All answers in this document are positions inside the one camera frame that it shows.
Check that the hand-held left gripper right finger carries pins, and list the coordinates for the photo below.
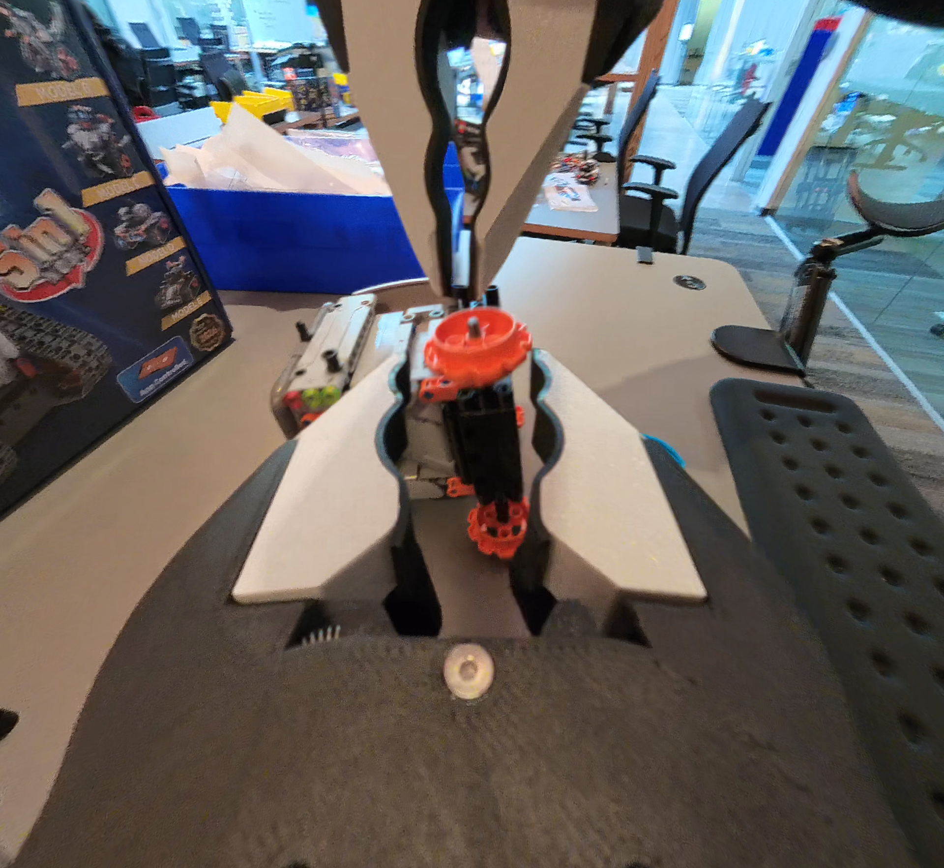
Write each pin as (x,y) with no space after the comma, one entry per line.
(619,506)

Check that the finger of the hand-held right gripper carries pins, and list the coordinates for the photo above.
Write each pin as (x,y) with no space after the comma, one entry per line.
(383,34)
(546,34)

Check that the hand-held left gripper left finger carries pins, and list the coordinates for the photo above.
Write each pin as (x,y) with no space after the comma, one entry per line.
(324,506)

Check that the building block robot chassis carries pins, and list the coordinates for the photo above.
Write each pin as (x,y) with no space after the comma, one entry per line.
(332,359)

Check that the orange gear wheel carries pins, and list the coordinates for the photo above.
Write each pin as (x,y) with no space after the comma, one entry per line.
(472,359)

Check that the light blue plastic tool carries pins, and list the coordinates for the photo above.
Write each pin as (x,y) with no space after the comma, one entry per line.
(667,449)

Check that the white whiteboard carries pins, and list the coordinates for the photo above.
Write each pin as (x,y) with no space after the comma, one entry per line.
(273,8)

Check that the clear plastic bag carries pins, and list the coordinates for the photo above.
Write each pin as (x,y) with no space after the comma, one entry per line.
(332,149)

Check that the pile of toy block parts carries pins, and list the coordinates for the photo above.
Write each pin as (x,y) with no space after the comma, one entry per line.
(575,167)

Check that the yellow storage bin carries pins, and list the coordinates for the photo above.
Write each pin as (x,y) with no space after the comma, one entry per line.
(251,104)

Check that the instruction booklet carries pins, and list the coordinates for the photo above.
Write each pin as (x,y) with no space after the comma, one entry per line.
(571,193)

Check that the white paper sheets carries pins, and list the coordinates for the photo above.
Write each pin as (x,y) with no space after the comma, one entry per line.
(258,160)

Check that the neighbouring grey desk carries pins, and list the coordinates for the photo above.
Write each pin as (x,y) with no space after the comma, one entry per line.
(575,226)

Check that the black office chair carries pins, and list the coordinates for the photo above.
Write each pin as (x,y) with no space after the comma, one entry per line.
(649,219)

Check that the blue plastic bin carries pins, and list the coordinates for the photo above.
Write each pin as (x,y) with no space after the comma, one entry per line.
(295,241)

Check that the dark perforated mat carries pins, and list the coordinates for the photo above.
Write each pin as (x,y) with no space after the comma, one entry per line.
(848,514)

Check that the black desk grommet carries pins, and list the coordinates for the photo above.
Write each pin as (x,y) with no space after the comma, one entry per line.
(689,283)

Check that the blue robot kit box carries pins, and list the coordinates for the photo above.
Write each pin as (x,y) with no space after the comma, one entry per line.
(74,256)

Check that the small black angled connector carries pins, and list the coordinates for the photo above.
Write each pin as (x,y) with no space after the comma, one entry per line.
(7,724)

